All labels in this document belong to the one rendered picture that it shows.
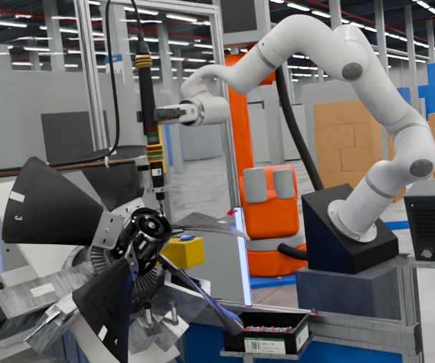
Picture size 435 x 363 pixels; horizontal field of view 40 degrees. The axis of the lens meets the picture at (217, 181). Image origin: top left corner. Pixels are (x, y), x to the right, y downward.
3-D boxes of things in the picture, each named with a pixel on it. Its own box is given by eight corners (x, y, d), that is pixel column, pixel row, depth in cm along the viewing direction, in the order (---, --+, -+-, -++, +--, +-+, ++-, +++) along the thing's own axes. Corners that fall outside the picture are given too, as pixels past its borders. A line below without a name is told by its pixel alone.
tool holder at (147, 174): (137, 194, 163) (132, 158, 162) (142, 191, 170) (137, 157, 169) (170, 191, 162) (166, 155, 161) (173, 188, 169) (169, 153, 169)
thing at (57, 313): (115, 273, 159) (22, 349, 129) (109, 267, 159) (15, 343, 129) (119, 268, 157) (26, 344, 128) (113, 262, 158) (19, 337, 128)
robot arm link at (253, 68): (240, 21, 169) (171, 88, 184) (269, 65, 165) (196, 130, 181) (256, 24, 177) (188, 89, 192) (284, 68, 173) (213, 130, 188)
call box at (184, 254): (154, 270, 217) (150, 241, 216) (173, 263, 224) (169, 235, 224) (188, 273, 207) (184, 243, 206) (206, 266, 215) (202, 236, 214)
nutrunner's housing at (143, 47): (152, 201, 165) (131, 31, 160) (155, 199, 168) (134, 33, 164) (166, 199, 164) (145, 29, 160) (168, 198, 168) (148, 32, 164)
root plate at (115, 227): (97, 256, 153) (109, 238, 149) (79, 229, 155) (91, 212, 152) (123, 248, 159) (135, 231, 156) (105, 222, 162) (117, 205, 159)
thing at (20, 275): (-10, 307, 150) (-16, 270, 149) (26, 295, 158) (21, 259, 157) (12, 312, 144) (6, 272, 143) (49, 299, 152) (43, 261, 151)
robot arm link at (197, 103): (207, 124, 176) (200, 125, 174) (184, 127, 182) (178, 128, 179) (204, 96, 176) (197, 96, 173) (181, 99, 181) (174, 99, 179)
